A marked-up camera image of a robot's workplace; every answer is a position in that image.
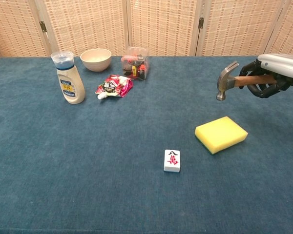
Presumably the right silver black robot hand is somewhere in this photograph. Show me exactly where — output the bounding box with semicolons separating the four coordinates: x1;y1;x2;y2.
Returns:
239;53;293;99

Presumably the wooden handled claw hammer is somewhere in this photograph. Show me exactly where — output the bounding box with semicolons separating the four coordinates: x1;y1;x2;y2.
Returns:
216;61;277;101

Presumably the yellow sponge with green base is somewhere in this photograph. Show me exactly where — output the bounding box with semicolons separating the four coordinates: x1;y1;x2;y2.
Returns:
194;116;249;155

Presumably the woven bamboo folding screen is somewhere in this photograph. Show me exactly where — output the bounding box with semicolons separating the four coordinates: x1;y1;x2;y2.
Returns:
0;0;293;61

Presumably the white mahjong tile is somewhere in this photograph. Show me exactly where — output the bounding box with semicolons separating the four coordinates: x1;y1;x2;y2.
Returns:
163;149;181;173

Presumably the clear plastic box of clips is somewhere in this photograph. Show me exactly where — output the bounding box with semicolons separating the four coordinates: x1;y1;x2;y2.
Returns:
121;46;150;82

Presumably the red pink spout pouch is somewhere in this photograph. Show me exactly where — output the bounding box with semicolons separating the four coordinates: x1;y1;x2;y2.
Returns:
95;74;134;100

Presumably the beige bowl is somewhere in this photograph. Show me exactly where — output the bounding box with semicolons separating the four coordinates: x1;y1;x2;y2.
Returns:
80;48;112;73

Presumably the blue table cloth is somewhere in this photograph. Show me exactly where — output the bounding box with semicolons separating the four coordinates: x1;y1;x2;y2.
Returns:
0;55;293;234

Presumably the cream squeeze bottle blue label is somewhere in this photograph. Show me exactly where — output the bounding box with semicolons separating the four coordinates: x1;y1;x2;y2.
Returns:
50;51;86;105

